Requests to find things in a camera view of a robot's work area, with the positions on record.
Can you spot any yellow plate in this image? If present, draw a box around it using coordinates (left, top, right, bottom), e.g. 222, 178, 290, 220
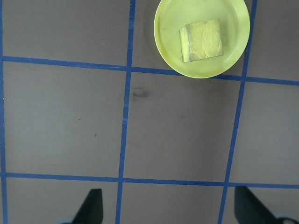
153, 0, 250, 79

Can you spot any yellow block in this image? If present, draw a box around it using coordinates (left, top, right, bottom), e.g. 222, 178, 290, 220
178, 19, 224, 63

